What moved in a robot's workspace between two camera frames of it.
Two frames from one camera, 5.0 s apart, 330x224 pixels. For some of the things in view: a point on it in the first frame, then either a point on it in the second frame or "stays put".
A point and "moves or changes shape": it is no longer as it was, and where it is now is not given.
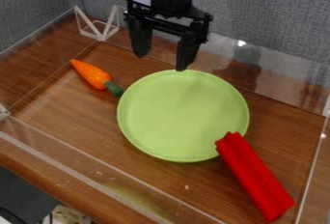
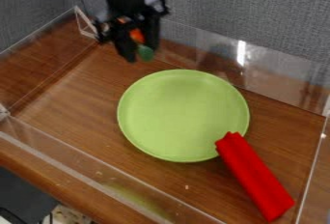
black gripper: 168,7 -> 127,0
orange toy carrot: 99,79 moves or changes shape
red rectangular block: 264,186 stays put
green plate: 175,112 stays put
